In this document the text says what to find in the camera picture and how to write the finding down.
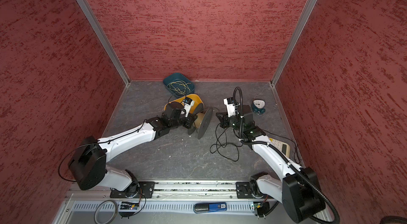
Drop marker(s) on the grey cable spool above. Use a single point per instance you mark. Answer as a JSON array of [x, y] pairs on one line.
[[202, 120]]

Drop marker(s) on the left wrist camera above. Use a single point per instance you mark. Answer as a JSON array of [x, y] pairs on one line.
[[188, 103]]

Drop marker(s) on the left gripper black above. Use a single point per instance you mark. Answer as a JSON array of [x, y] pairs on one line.
[[190, 120]]

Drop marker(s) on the left corner aluminium profile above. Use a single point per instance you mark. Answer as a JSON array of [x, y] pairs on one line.
[[98, 30]]

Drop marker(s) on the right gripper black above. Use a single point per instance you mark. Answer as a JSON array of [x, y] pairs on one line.
[[223, 120]]

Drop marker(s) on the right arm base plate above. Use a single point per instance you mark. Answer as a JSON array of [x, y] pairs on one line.
[[244, 190]]

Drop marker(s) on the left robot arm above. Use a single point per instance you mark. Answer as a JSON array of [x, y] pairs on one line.
[[89, 164]]

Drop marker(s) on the blue black handheld device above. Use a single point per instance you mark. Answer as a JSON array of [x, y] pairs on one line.
[[210, 207]]

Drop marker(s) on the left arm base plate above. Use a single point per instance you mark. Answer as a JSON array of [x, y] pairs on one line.
[[141, 189]]

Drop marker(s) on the corner aluminium profile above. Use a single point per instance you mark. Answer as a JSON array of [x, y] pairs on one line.
[[300, 25], [98, 30]]

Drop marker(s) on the aluminium rail frame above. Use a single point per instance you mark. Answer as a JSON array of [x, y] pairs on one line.
[[185, 190]]

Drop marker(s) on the beige calculator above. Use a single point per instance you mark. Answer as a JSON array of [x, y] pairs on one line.
[[281, 146]]

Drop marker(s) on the right corner aluminium profile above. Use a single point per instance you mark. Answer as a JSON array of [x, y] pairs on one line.
[[300, 25]]

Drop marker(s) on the teal kitchen scale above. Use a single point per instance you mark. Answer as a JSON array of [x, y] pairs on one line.
[[258, 106]]

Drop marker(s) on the teal plastic tray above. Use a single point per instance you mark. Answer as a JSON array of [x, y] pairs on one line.
[[178, 85]]

